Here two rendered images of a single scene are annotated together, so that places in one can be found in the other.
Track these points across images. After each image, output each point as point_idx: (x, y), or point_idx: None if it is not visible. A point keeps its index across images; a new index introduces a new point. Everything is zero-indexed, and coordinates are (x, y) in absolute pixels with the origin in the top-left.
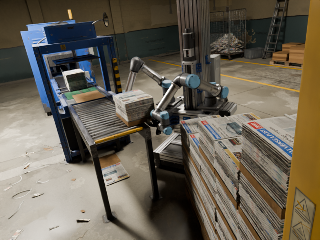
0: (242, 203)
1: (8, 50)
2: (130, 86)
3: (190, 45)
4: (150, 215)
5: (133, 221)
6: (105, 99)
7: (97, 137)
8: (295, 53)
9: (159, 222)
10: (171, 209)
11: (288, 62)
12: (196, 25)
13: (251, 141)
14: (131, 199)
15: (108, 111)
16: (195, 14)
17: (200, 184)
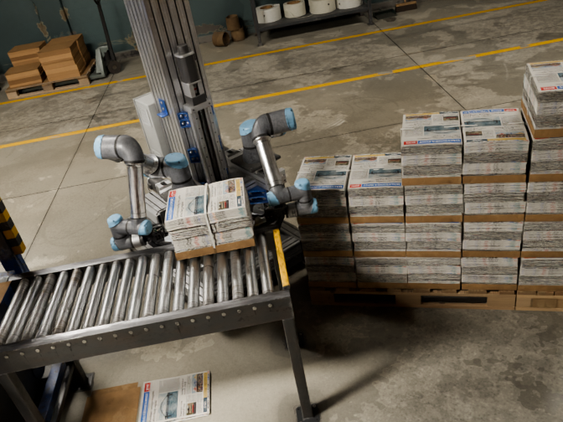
0: (536, 167)
1: None
2: (144, 197)
3: (197, 73)
4: (333, 355)
5: (336, 379)
6: (28, 281)
7: (256, 289)
8: (54, 62)
9: (353, 347)
10: (334, 326)
11: (50, 83)
12: (189, 36)
13: (556, 100)
14: (278, 376)
15: (128, 275)
16: (183, 17)
17: (403, 231)
